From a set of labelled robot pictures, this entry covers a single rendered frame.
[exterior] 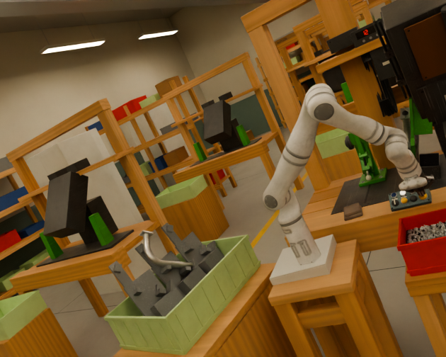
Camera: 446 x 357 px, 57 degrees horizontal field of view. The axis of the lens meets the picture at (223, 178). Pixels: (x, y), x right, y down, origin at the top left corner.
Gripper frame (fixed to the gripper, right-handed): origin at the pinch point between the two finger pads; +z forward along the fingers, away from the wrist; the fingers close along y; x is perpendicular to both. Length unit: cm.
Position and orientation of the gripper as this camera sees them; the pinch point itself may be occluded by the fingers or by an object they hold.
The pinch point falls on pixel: (420, 191)
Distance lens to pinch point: 173.4
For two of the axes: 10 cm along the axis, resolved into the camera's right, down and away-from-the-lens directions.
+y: -8.1, 2.8, 5.1
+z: 5.8, 5.3, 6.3
